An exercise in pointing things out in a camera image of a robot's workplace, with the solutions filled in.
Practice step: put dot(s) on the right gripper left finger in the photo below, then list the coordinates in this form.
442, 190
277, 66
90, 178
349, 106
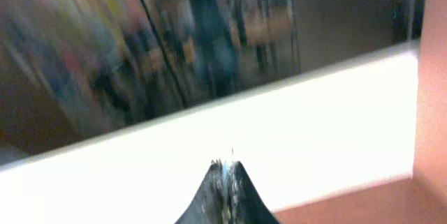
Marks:
207, 204

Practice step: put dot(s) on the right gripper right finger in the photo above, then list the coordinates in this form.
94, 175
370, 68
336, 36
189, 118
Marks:
246, 205

